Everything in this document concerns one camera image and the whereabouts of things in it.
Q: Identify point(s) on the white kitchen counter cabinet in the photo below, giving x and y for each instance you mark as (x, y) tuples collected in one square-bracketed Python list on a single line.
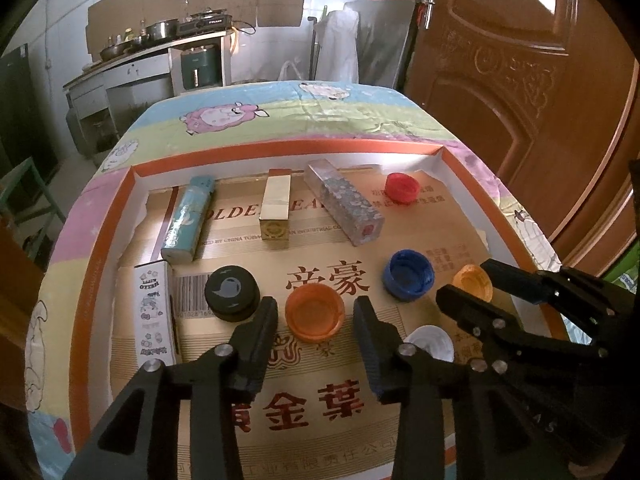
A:
[(106, 101)]

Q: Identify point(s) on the green air fryer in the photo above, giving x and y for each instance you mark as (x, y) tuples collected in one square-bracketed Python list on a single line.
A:
[(201, 67)]

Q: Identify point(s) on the black round cap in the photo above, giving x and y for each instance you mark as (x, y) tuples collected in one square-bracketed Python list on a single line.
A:
[(232, 293)]

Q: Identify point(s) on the teal lighter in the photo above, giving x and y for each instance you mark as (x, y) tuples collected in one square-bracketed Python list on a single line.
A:
[(186, 223)]

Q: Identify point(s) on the light orange bottle cap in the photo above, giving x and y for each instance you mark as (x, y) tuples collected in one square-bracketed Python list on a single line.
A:
[(475, 281)]

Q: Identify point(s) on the clear glittery rectangular box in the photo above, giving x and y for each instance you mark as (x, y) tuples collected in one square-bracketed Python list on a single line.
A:
[(357, 217)]

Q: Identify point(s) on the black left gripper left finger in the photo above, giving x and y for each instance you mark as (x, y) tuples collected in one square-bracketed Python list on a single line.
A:
[(137, 437)]

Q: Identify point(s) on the red bottle cap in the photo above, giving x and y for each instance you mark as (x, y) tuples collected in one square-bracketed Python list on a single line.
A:
[(401, 188)]

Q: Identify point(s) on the green wooden stool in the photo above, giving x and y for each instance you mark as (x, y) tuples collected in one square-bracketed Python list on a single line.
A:
[(26, 196)]

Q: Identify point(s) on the white cartoon printed box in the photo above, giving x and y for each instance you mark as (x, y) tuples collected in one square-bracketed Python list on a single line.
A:
[(155, 334)]

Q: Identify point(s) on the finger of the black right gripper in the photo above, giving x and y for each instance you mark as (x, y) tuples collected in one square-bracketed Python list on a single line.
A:
[(534, 287), (498, 331)]

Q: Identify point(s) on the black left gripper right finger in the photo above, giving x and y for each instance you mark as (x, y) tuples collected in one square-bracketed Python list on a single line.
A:
[(404, 374)]

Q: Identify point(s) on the colourful cartoon sheep tablecloth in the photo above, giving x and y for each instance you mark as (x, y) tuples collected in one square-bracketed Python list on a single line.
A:
[(235, 122)]

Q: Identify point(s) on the black gas stove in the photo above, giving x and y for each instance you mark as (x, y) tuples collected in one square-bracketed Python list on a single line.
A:
[(204, 23)]

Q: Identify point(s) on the gold rectangular box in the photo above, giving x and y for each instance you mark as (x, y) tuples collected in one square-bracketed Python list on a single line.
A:
[(274, 214)]

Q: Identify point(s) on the steel cooking pot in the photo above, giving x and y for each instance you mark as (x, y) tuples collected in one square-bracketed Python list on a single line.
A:
[(162, 31)]

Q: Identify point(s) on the brown wooden door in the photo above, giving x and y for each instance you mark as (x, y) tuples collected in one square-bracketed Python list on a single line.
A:
[(546, 93)]

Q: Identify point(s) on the orange-rimmed shallow tray box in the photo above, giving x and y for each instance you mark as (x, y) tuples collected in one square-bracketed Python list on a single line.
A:
[(155, 196)]

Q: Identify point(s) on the blue bottle cap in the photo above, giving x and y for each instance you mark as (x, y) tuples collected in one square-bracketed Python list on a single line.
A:
[(408, 275)]

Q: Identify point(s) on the white bottle cap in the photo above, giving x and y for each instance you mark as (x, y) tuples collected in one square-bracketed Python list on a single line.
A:
[(434, 340)]

